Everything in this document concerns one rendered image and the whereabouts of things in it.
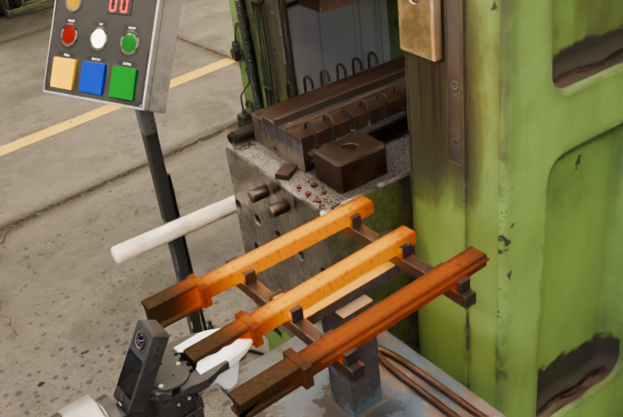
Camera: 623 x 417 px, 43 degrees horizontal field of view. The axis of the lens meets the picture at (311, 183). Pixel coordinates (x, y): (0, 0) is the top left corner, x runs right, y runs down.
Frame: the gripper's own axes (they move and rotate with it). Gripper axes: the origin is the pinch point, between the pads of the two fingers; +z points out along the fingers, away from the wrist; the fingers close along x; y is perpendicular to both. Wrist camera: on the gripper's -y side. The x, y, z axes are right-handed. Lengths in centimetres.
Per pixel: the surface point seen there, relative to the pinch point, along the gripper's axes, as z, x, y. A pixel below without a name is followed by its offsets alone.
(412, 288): 22.4, 11.5, -1.5
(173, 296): -2.8, -11.6, -1.9
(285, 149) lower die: 41, -45, 4
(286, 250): 16.8, -10.6, -0.1
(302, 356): 3.1, 11.2, -1.5
